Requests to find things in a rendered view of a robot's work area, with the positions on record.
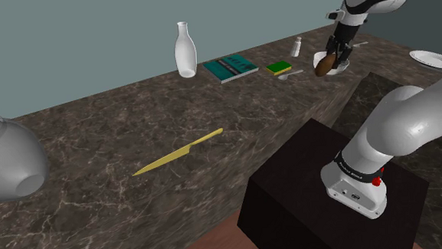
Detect white glass bottle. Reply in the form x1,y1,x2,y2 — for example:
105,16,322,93
173,21,198,80

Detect teal book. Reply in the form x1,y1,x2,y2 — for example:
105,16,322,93
202,53,260,85

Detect large grey overturned bowl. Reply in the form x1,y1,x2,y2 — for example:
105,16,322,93
0,109,51,203

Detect white spoon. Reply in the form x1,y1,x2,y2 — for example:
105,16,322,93
277,69,305,81

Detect white bowl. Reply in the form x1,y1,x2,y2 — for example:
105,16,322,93
312,50,351,77

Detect white salt shaker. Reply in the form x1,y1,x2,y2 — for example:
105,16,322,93
290,36,303,58

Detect black robot stand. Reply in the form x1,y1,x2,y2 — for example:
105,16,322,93
231,113,433,249

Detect white plate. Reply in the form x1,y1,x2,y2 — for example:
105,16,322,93
409,48,442,73

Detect yellow knife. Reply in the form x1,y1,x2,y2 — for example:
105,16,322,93
129,127,226,178

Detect green and yellow sponge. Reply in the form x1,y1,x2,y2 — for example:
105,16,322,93
265,59,293,77

